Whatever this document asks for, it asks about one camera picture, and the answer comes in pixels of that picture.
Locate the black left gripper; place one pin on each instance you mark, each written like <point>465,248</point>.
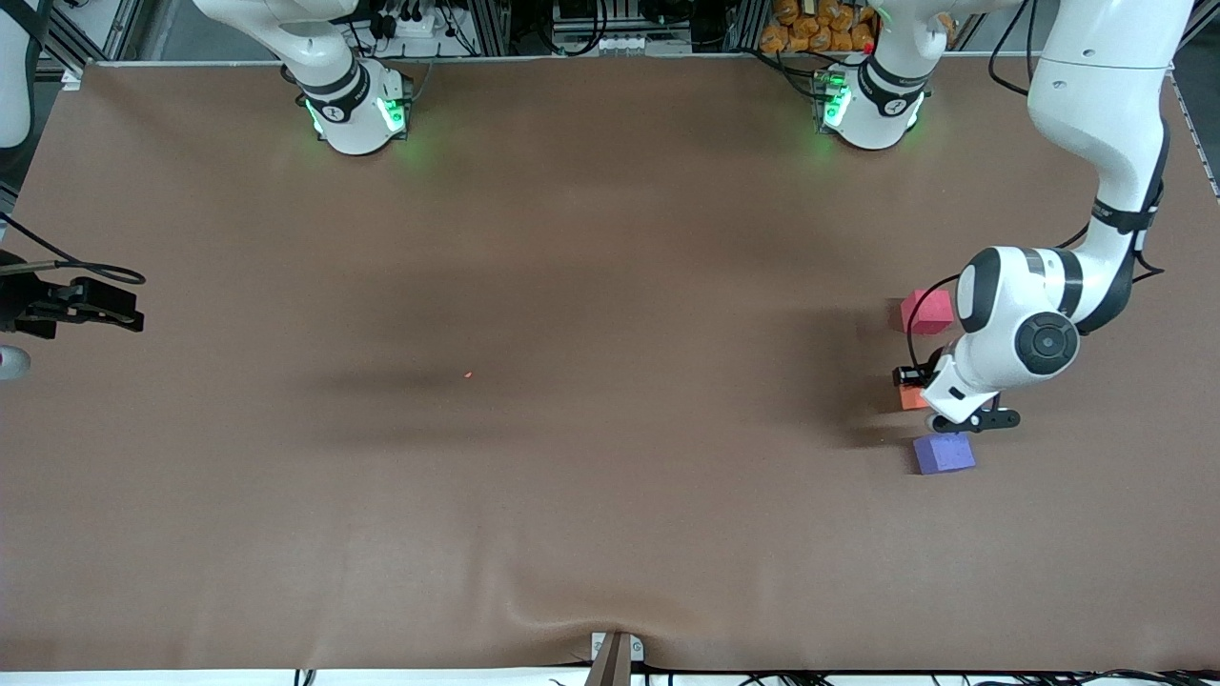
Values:
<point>917,374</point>

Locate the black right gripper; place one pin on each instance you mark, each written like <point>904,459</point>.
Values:
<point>21,297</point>

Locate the orange foam block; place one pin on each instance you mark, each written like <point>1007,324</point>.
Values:
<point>913,398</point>

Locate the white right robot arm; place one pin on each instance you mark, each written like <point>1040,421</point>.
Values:
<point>348,105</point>

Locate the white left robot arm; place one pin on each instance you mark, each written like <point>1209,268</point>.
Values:
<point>1096,95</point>

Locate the red foam block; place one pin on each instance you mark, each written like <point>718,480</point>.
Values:
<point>923,312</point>

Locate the purple foam block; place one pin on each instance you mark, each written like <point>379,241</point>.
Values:
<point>944,455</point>

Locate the pile of orange balls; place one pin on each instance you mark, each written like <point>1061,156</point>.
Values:
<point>820,27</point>

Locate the brown table mat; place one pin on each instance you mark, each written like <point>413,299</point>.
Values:
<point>572,524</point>

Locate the white power strip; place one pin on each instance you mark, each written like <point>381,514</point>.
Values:
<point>410,21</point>

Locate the white connector block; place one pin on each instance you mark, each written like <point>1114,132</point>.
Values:
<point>620,43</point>

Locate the metal table clamp bracket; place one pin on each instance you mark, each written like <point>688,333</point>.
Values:
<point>617,657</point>

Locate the aluminium frame post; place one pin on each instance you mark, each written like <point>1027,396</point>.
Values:
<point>488,27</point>

